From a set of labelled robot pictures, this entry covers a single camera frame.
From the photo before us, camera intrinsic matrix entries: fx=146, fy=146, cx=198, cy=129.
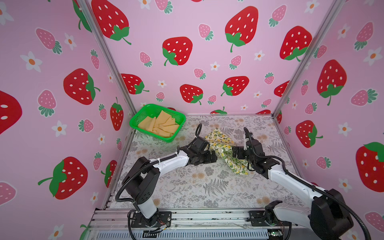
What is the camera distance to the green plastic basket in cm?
107

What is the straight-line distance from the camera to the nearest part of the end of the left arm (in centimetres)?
66

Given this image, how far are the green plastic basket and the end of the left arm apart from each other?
14.0 inches
